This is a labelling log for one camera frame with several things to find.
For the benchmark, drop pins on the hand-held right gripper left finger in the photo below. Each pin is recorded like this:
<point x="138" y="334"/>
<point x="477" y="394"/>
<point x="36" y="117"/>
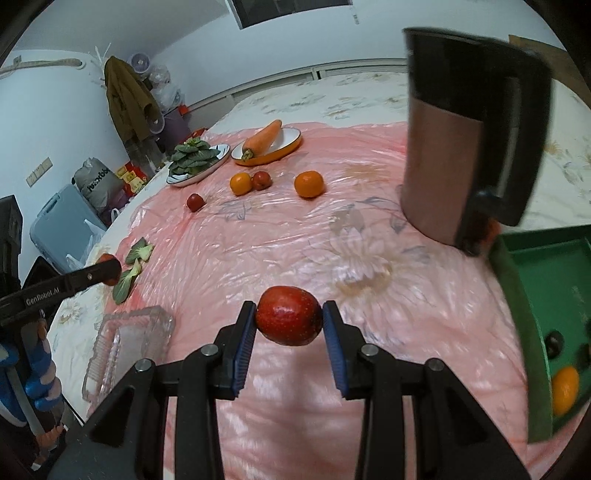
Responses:
<point x="242" y="364"/>

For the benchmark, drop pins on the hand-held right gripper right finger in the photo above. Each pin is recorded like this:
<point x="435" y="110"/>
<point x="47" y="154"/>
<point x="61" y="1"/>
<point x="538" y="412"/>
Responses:
<point x="333" y="355"/>

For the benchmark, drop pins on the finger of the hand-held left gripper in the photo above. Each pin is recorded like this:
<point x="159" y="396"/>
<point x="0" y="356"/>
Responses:
<point x="92" y="276"/>

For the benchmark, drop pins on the small red tomato pair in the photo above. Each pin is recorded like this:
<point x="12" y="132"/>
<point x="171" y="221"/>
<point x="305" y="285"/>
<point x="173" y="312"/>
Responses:
<point x="111" y="280"/>
<point x="196" y="201"/>

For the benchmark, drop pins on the large red apple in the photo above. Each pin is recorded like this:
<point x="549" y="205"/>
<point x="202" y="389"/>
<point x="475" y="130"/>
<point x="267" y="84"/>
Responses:
<point x="289" y="321"/>

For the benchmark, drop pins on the orange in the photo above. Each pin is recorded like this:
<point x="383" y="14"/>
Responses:
<point x="240" y="183"/>
<point x="565" y="390"/>
<point x="309" y="184"/>

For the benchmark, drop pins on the small red tomato back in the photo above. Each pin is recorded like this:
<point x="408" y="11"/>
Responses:
<point x="262" y="180"/>

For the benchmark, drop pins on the green shallow box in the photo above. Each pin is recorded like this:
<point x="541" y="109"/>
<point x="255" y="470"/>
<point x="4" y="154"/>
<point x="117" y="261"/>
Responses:
<point x="535" y="286"/>

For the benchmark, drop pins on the white plastic bag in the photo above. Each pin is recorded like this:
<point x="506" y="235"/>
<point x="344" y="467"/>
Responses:
<point x="78" y="249"/>

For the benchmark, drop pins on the bok choy leaf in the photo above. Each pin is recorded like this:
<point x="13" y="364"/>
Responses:
<point x="141" y="251"/>
<point x="125" y="282"/>

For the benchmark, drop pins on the blue storage box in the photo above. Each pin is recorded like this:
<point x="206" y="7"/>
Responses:
<point x="60" y="226"/>

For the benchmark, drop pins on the clear plastic container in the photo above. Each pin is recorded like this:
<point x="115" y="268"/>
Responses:
<point x="134" y="341"/>

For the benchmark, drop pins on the grey printed bag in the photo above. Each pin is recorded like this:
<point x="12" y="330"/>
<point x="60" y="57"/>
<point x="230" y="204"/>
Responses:
<point x="99" y="184"/>

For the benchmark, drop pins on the red and yellow packages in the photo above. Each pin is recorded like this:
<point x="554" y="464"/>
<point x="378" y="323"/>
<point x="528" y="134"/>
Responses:
<point x="131" y="177"/>

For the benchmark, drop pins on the pink plastic sheet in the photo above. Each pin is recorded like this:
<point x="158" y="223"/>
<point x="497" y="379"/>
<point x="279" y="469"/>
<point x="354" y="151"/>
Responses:
<point x="286" y="230"/>

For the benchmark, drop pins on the green leafy vegetables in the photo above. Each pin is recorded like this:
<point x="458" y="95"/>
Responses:
<point x="191" y="157"/>

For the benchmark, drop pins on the white oval plate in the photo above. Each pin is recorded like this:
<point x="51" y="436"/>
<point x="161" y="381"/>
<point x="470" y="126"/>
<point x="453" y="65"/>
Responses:
<point x="217" y="164"/>

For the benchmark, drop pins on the purple bin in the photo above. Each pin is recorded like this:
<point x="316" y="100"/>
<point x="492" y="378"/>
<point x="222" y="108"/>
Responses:
<point x="174" y="127"/>

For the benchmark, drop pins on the olive brown coat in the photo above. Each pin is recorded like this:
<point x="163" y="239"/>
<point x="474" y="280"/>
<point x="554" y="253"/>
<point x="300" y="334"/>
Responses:
<point x="129" y="101"/>

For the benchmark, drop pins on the clear plastic bags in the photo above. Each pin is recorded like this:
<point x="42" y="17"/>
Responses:
<point x="164" y="87"/>

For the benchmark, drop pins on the orange rimmed white plate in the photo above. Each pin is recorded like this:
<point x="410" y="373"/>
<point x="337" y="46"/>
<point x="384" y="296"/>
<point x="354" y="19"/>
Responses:
<point x="286" y="143"/>

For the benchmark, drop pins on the carrot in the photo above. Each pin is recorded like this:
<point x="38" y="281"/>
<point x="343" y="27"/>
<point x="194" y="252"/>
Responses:
<point x="261" y="138"/>

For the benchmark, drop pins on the small white fan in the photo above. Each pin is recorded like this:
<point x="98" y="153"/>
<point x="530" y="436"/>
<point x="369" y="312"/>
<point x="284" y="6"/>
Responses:
<point x="140" y="62"/>

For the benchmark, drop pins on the white coat rack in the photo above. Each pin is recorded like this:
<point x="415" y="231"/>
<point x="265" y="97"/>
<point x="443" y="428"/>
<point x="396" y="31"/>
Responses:
<point x="99" y="55"/>

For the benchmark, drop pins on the copper and black electric kettle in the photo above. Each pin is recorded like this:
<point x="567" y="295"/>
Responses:
<point x="443" y="152"/>

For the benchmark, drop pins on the dark window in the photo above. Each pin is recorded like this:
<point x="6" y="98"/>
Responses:
<point x="286" y="11"/>

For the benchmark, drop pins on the wooden headboard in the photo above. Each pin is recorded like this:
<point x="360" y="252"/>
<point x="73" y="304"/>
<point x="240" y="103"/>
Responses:
<point x="535" y="42"/>

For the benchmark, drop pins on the wall switch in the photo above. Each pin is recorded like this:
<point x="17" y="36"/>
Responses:
<point x="39" y="171"/>

